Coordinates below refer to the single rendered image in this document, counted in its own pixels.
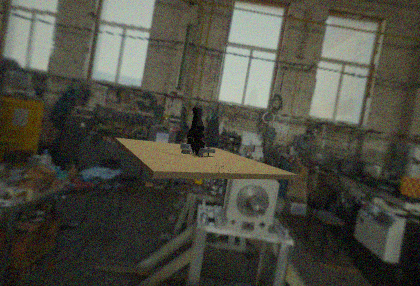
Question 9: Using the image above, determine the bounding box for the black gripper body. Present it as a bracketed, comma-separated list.
[189, 137, 204, 148]

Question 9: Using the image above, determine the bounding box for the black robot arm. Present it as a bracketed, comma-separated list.
[186, 107, 204, 144]

